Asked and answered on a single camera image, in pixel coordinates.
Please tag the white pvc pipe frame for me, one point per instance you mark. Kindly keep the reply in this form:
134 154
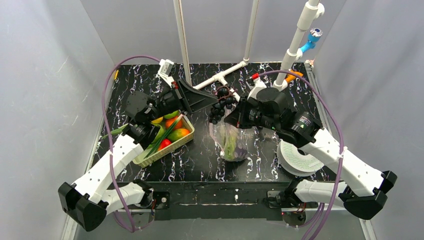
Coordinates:
215 31

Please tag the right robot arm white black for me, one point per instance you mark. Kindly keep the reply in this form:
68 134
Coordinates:
361 189

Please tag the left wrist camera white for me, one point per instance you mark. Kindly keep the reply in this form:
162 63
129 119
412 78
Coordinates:
165 68

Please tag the green apple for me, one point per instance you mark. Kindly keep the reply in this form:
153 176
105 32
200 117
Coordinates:
171 115

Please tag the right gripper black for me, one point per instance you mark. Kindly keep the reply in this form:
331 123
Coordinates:
241 115

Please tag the green bitter gourd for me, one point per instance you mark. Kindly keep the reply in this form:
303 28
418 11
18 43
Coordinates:
159 134

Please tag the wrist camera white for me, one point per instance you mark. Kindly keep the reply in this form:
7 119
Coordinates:
255 85
165 68

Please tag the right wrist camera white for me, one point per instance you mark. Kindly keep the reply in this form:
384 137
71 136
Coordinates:
255 85

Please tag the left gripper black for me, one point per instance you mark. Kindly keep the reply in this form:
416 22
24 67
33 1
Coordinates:
180 97

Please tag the cream woven basket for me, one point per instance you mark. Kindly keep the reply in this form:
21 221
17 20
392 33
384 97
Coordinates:
184 123

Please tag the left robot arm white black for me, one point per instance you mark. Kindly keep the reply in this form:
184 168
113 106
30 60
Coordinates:
96 194

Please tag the blue clamp fitting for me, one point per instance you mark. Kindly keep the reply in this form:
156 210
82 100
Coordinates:
314 36

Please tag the orange green mango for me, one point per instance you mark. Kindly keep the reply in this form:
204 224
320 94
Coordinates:
178 134

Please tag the orange clamp fitting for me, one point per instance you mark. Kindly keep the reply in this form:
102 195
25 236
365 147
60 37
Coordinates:
289 78

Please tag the red tomato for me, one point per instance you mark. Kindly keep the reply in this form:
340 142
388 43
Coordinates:
165 143

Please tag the green onion with white root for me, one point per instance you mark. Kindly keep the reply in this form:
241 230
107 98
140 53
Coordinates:
168 130

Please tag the yellow lemon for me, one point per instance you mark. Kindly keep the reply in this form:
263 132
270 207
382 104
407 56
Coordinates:
157 121

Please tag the clear zip top bag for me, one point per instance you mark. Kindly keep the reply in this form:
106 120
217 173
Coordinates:
242 147

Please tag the white jointed pipe stand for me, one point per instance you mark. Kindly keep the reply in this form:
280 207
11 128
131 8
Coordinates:
312 10

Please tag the black grapes bunch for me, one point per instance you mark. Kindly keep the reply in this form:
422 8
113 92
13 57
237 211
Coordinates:
225 101

